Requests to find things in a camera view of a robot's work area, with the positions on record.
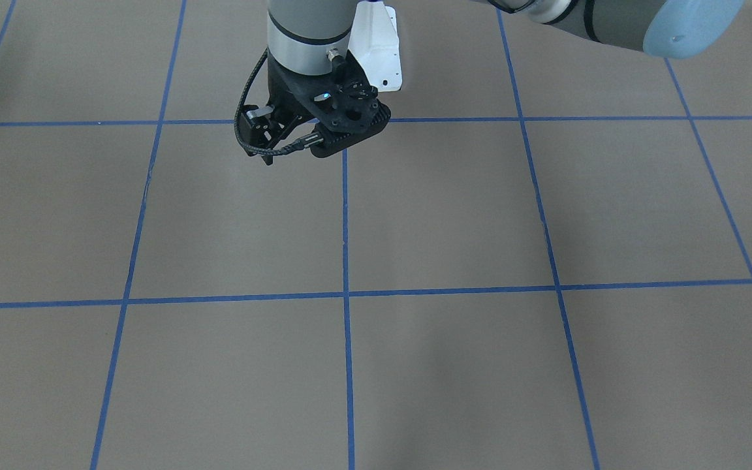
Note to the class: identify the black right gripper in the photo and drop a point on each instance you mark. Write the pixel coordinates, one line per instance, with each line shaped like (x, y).
(282, 93)

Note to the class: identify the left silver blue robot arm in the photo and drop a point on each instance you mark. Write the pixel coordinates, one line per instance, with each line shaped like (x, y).
(672, 29)

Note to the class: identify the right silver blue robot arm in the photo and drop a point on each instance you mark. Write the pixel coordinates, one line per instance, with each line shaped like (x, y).
(303, 38)

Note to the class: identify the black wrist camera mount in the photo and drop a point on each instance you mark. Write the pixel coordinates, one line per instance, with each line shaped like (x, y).
(344, 103)

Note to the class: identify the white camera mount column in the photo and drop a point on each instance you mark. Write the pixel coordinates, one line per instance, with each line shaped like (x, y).
(375, 43)

